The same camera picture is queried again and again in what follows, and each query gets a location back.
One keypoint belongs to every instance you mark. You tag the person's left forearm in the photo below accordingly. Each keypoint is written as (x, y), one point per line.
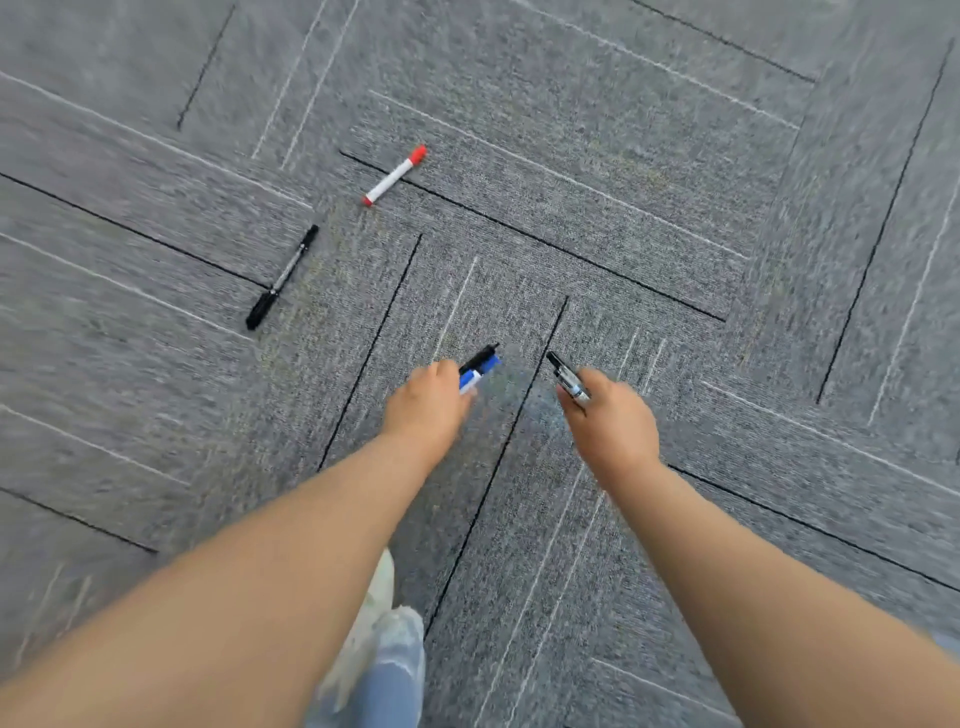
(247, 592)

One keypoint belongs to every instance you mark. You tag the blue and white marker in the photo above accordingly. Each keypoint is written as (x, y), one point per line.
(480, 373)

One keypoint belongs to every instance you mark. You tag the black marker pen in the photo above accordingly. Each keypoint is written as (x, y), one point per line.
(280, 280)

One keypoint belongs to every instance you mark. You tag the person's left hand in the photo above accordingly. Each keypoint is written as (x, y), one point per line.
(424, 409)

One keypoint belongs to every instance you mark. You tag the person's right fingers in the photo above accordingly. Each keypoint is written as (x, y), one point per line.
(581, 397)

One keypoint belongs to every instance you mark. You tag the slim black pen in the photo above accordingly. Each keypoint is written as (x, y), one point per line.
(480, 357)

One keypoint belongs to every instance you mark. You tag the red and white marker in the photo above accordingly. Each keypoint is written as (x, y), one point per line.
(394, 175)

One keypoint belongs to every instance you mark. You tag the person's white shoe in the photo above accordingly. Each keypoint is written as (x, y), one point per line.
(365, 622)

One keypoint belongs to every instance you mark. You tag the person's blue jeans leg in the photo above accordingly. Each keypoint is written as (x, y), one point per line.
(382, 675)

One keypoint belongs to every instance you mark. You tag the person's left fingers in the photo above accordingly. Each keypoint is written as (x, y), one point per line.
(452, 386)

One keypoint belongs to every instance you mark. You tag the person's right hand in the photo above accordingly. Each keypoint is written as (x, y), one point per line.
(615, 431)

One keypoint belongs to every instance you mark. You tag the black and silver marker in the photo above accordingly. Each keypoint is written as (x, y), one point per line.
(568, 379)

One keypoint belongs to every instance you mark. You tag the person's right forearm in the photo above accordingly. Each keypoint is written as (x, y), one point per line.
(757, 607)

